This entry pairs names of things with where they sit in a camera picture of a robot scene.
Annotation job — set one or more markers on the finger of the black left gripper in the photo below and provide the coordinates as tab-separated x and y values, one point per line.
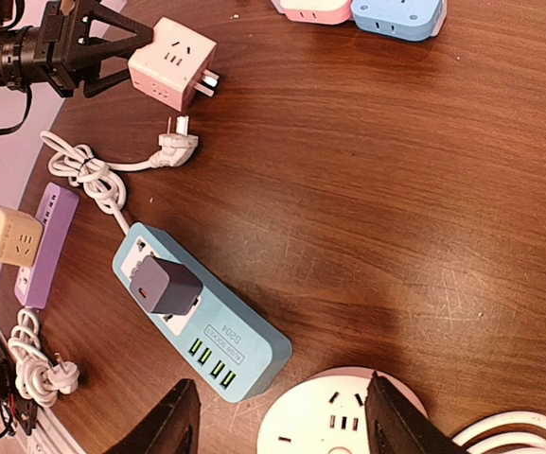
84	13
95	84

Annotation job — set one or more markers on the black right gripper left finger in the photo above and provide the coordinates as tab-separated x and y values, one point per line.
172	426

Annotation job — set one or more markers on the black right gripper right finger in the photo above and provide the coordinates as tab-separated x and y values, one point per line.
395	425

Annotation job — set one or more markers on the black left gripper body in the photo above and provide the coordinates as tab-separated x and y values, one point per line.
27	54

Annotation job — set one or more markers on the round pink power socket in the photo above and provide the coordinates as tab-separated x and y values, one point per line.
324	414

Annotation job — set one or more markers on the pink cube socket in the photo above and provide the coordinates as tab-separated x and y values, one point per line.
175	66

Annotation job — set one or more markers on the teal usb power strip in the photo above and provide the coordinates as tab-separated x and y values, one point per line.
234	349

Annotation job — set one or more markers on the grey usb charger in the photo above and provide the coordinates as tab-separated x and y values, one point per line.
164	287

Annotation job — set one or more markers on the beige cube socket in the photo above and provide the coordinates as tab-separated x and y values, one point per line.
20	236

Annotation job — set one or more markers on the purple power strip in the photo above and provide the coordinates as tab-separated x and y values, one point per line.
55	212

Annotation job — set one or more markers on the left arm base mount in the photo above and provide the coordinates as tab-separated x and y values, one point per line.
15	411

